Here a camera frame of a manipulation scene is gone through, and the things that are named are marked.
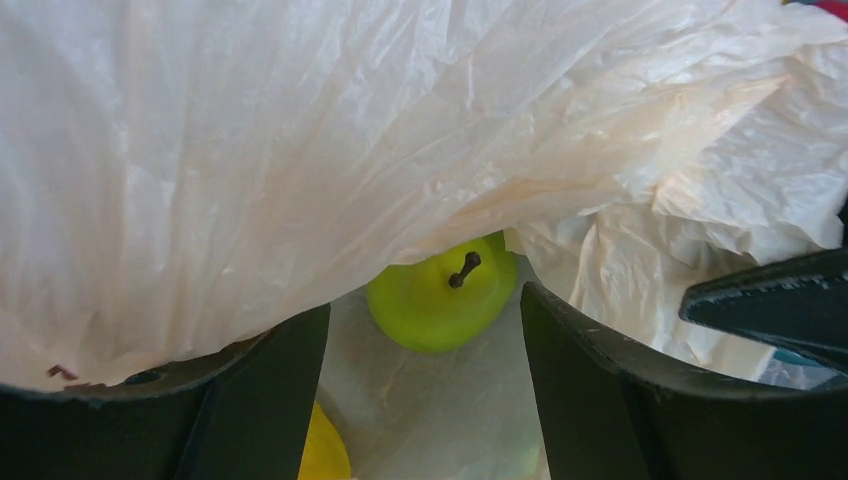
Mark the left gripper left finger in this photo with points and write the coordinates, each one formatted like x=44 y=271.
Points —
x=241 y=413

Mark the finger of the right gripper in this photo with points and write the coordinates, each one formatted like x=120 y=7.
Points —
x=797 y=305

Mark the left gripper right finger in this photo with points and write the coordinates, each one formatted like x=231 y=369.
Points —
x=611 y=407

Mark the green pear fake fruit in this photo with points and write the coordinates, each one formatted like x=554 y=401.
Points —
x=441 y=303

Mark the beige plastic bag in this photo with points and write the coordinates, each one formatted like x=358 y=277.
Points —
x=177 y=176

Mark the yellow lemon fake fruit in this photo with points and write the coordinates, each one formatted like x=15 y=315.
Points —
x=324 y=455

